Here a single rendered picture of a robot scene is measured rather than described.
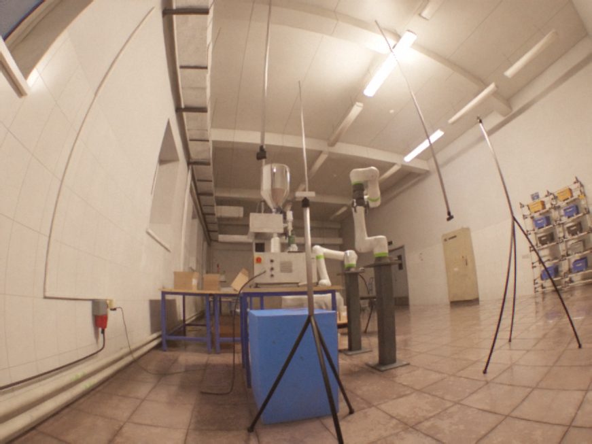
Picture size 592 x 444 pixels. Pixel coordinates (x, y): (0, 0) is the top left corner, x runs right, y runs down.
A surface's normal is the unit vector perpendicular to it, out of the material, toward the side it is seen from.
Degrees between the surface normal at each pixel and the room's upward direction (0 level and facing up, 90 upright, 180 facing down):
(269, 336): 90
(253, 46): 180
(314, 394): 90
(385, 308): 90
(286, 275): 90
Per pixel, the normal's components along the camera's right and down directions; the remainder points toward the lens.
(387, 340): 0.20, -0.29
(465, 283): -0.96, -0.04
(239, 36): 0.04, 0.96
